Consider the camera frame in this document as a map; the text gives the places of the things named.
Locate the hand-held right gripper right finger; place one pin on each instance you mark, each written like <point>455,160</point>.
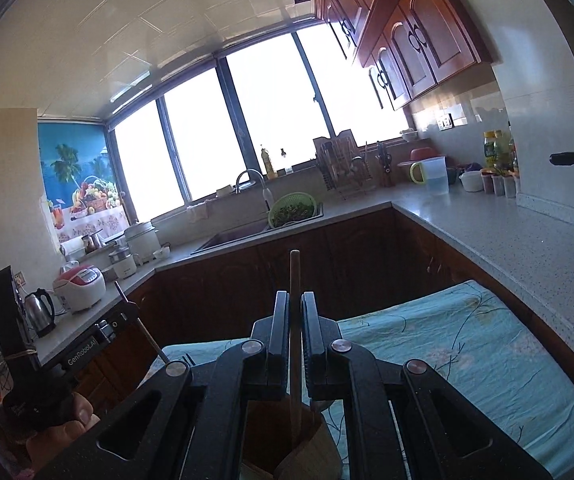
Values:
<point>311,330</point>

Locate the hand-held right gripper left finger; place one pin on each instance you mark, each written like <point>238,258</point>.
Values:
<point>282,330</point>

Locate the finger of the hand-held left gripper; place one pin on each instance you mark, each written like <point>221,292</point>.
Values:
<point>128,317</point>

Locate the wooden chopstick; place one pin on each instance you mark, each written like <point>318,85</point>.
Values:
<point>295,280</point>

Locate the wooden chopstick holder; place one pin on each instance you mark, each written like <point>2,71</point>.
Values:
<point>312,452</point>

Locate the person's left hand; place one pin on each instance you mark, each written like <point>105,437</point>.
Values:
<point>79,417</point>

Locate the steel electric kettle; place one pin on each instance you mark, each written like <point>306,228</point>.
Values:
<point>39,312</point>

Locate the small white steamer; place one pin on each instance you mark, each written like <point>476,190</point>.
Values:
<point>124,265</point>

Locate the pink white rice cooker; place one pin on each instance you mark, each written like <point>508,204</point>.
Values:
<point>79,287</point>

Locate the paper towel roll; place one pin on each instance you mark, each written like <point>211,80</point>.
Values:
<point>72,246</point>

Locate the wooden base cabinets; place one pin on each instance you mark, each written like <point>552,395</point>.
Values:
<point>357,250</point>

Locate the kitchen sink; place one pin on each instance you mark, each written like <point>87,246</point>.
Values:
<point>232,237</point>

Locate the green colander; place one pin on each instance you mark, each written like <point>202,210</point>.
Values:
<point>292,210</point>

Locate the white dish cloth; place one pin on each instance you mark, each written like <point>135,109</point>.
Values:
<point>199,211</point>

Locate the teal floral tablecloth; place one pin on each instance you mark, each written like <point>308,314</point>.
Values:
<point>442,360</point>

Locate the chrome kitchen faucet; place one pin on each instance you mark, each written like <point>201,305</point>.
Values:
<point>267,195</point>

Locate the white sponge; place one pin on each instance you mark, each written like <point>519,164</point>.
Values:
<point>225,190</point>

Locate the yellow liquid bottle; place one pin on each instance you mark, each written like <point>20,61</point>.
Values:
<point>269,165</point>

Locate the dish drying rack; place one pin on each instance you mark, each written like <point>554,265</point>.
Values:
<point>339,165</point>

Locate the small dark bottle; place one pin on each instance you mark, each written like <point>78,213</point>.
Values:
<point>283,162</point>

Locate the knife block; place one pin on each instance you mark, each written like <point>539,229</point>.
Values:
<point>386,170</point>

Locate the speckled kitchen countertop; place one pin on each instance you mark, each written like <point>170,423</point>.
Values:
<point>492,240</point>

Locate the red bowl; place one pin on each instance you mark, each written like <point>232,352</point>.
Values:
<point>419,152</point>

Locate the small white bowl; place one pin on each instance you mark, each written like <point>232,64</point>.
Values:
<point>409,135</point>

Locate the large kitchen window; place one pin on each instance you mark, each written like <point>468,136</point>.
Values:
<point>262,110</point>

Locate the pale oil bottle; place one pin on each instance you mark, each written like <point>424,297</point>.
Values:
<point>506,150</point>

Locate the triple white wall socket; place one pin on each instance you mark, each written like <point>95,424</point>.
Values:
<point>19,278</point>

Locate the tropical fruit wall poster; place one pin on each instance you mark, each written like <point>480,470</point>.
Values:
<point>77,170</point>

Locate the wooden wall cabinets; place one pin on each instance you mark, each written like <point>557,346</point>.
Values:
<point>417,50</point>

